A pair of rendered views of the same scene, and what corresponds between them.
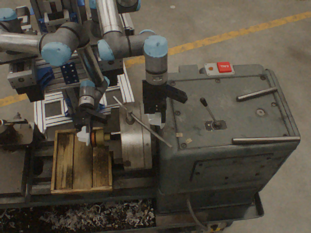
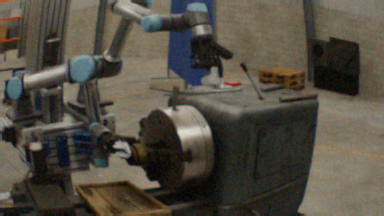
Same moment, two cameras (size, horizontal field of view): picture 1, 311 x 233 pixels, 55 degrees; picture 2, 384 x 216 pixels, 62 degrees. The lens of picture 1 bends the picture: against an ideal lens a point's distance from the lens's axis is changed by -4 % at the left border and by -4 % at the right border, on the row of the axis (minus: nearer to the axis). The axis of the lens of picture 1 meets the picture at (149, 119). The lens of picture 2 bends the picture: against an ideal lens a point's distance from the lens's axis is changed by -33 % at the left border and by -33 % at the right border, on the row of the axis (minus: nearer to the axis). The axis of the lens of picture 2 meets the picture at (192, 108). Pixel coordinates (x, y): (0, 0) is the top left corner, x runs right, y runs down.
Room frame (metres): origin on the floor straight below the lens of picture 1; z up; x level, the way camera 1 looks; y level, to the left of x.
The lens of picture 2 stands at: (-0.74, 0.81, 1.59)
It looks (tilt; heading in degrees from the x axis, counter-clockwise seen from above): 12 degrees down; 332
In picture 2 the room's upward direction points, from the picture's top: 1 degrees clockwise
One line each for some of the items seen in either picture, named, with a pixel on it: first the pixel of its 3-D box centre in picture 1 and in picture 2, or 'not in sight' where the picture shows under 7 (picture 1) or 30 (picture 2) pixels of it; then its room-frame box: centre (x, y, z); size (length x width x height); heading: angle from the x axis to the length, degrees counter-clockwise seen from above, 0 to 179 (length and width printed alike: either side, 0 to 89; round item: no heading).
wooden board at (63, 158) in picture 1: (82, 159); (117, 200); (0.72, 0.35, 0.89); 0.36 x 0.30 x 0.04; 5
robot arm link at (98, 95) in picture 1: (91, 101); (101, 153); (1.00, 0.31, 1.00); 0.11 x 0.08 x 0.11; 160
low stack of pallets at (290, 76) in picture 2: not in sight; (283, 80); (6.72, -5.57, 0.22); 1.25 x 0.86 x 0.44; 115
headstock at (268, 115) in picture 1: (216, 127); (251, 138); (0.80, -0.32, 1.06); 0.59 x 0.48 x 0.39; 95
